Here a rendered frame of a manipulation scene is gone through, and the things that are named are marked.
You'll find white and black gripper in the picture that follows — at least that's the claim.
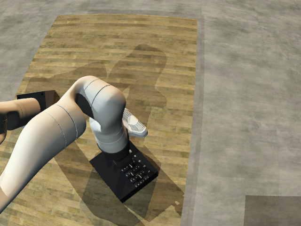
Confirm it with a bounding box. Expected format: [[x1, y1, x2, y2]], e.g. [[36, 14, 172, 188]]
[[95, 108, 148, 170]]

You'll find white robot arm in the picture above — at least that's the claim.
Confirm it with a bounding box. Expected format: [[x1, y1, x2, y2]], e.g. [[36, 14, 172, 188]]
[[0, 76, 126, 214]]

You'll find black lighting desk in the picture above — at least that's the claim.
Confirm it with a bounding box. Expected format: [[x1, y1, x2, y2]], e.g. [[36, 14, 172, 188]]
[[89, 140, 158, 203]]

